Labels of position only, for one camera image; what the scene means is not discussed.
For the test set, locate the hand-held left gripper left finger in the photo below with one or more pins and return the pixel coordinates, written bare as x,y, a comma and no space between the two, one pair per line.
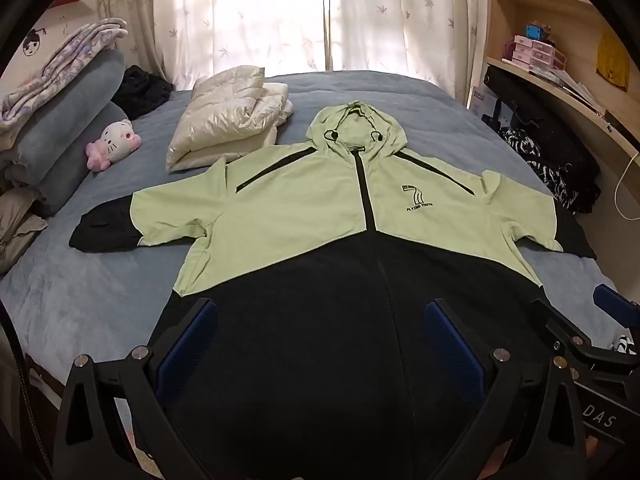
187,345

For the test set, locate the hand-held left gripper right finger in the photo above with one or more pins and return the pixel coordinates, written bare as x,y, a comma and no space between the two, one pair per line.
452,345

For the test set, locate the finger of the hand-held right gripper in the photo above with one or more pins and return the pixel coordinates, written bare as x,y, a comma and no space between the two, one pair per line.
560,325
612,300

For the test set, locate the green and black hooded jacket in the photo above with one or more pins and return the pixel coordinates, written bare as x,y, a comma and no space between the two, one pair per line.
280,200

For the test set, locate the person's patterned clothing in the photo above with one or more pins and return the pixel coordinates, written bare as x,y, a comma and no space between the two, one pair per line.
621,343

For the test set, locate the black and white patterned cloth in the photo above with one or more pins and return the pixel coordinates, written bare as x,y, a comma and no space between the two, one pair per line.
525,150

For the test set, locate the black bag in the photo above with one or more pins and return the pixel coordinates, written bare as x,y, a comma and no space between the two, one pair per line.
550,115

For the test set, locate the beige crumpled cloth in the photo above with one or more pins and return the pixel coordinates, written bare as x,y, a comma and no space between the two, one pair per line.
20,220

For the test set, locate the loose white papers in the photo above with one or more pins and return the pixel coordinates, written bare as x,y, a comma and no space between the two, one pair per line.
575,87

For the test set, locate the white and pink cat plush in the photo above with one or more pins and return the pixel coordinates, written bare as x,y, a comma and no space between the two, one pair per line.
117,140

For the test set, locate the cream folded puffer jacket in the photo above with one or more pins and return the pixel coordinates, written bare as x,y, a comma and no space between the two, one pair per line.
220,120

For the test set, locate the white and blue carton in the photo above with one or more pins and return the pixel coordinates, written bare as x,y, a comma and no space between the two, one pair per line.
482,105

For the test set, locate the yellow paper note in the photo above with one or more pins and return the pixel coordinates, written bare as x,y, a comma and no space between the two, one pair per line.
614,60

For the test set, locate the stack of pink boxes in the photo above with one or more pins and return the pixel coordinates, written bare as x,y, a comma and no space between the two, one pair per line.
537,52

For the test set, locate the black crumpled clothing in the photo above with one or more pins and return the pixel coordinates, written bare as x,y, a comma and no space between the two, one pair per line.
142,90

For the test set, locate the blue toy block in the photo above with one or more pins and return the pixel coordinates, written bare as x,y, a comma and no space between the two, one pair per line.
533,31

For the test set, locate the wooden shelf unit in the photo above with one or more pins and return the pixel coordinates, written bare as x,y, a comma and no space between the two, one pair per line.
565,10

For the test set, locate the floral folded blanket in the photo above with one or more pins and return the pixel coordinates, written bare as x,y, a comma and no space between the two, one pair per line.
75,50

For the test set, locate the cartoon face wall sticker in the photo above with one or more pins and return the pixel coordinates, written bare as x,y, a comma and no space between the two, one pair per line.
32,45

